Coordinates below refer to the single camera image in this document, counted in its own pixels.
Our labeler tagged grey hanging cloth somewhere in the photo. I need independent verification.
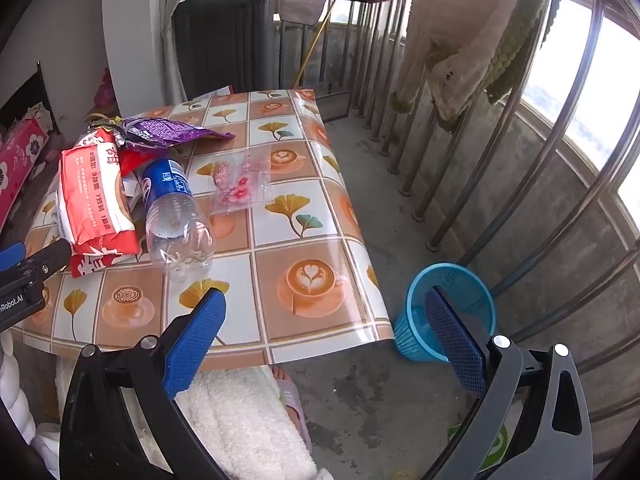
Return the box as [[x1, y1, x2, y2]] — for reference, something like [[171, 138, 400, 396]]
[[272, 0, 333, 26]]

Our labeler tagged red plastic wrapper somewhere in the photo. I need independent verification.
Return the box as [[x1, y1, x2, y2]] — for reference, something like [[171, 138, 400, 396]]
[[69, 146, 161, 279]]

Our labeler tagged white fluffy clothing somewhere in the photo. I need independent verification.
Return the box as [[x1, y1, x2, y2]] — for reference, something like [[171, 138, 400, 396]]
[[55, 360, 321, 480]]

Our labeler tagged black panel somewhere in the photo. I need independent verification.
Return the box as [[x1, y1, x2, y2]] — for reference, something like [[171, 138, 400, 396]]
[[0, 62, 63, 136]]

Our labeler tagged yellow pole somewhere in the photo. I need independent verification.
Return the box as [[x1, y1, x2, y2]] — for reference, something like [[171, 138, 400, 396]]
[[292, 0, 337, 88]]

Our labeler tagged pink floral box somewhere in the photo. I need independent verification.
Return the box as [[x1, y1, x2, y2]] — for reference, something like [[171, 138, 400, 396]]
[[0, 102, 53, 231]]

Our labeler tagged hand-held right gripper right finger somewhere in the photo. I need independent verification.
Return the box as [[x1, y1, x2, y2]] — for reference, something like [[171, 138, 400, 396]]
[[424, 285, 595, 480]]

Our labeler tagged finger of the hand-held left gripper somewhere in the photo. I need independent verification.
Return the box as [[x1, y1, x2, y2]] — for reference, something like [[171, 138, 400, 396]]
[[0, 242, 27, 273], [19, 239, 72, 286]]

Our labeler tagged dark ribbed panel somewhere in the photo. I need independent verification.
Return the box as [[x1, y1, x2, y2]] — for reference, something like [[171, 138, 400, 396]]
[[172, 0, 278, 103]]

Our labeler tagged beige fleece garment green trim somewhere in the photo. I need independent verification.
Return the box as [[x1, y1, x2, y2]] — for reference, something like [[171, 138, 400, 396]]
[[390, 0, 568, 133]]

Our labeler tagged purple snack wrapper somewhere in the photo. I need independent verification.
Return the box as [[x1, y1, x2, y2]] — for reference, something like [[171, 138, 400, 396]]
[[87, 115, 236, 150]]

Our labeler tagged metal balcony railing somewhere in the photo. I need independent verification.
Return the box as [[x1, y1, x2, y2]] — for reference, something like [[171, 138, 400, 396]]
[[350, 0, 640, 426]]

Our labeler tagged patterned plastic tablecloth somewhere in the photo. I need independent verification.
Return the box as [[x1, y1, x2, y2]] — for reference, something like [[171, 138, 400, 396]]
[[10, 89, 396, 366]]

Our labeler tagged clear pink flowered bag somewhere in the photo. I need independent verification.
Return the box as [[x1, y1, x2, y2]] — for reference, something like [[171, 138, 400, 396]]
[[210, 149, 273, 216]]

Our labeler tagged blue plastic wastebasket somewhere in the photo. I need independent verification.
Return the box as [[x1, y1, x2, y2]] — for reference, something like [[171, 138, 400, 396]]
[[392, 262, 498, 363]]

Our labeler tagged clear plastic bottle blue label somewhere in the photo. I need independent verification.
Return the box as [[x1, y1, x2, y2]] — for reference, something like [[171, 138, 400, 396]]
[[140, 157, 216, 283]]

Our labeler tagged pink plastic bag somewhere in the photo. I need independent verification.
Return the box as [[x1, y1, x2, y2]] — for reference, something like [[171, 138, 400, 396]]
[[97, 67, 118, 106]]

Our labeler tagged red and white tissue pack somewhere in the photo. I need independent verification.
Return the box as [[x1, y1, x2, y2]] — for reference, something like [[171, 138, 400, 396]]
[[57, 127, 141, 248]]

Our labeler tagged green and white paper bag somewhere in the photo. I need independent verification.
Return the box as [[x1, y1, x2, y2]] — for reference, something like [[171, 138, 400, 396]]
[[447, 400, 511, 473]]

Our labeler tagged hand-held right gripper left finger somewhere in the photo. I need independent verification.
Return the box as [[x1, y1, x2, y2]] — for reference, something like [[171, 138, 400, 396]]
[[59, 287, 228, 480]]

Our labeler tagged pink slipper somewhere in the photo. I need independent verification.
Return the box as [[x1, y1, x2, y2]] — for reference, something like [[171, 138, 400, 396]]
[[272, 365, 313, 453]]

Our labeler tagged framed screen panel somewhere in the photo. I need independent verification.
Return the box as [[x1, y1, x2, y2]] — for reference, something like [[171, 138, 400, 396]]
[[315, 82, 353, 121]]

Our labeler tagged white curtain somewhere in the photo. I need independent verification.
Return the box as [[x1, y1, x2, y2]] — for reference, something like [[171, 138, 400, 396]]
[[159, 0, 193, 103]]

